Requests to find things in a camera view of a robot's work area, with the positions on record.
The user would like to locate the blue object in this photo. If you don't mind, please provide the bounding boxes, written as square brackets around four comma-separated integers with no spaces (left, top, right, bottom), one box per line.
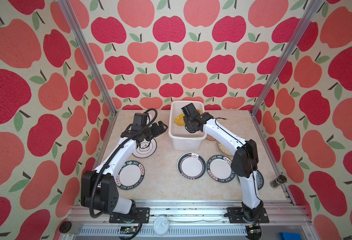
[279,232,302,240]

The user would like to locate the pink ribbed glass plate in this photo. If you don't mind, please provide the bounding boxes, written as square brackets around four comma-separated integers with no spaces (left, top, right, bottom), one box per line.
[206,134,216,141]

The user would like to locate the cream plate with plant drawing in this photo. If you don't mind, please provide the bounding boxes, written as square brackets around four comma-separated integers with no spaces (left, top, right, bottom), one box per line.
[217,141,233,157]

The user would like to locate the yellow dotted scalloped plate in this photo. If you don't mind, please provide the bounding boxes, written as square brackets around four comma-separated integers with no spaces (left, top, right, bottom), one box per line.
[174,114,185,127]

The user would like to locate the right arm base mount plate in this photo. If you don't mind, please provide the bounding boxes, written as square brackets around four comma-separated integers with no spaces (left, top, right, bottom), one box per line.
[224,208,270,224]

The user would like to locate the left aluminium frame post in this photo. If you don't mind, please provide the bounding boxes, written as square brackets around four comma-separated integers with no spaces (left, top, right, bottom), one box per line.
[57,0,118,117]

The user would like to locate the white round cap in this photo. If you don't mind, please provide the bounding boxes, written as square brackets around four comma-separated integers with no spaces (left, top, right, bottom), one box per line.
[153,216,170,236]

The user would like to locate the white plastic bin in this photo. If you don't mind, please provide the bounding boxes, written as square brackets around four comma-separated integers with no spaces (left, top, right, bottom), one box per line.
[169,101,207,152]

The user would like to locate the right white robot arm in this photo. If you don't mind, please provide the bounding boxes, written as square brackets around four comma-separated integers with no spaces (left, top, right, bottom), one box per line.
[181,103,263,223]

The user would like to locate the blue patterned plate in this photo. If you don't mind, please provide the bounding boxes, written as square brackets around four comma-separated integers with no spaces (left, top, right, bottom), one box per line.
[255,170,265,190]

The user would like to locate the white plate green text rim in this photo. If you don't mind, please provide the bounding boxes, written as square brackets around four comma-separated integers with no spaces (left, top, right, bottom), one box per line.
[116,161,145,191]

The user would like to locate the black round knob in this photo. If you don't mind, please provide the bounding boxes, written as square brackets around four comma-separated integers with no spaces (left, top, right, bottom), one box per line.
[59,221,72,234]

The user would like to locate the white plate green lettered rim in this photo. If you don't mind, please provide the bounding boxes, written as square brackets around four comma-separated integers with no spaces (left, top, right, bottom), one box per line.
[206,155,236,183]

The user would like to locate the white plate green red rim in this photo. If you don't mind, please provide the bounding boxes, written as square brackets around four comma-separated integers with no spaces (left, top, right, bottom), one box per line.
[177,153,207,181]

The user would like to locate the white plate black flower outline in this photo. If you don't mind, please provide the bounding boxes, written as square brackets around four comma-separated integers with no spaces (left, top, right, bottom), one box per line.
[133,139,157,159]

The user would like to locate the aluminium front rail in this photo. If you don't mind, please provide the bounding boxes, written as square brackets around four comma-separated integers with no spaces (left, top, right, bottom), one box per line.
[58,200,319,240]

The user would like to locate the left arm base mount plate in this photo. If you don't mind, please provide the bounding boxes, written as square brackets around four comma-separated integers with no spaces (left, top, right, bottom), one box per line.
[109,208,150,224]

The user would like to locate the small metal cylinder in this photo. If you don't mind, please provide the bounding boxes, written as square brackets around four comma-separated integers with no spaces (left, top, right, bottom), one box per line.
[270,175,287,189]

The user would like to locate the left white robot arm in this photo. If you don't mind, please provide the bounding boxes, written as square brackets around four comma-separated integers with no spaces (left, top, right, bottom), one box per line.
[81,121,168,218]

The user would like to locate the aluminium frame post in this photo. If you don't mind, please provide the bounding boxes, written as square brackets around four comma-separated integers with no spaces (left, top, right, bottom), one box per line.
[250,0,324,117]
[57,0,118,117]

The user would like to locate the right aluminium frame post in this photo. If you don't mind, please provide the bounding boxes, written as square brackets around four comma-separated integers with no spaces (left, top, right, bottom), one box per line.
[250,0,324,117]

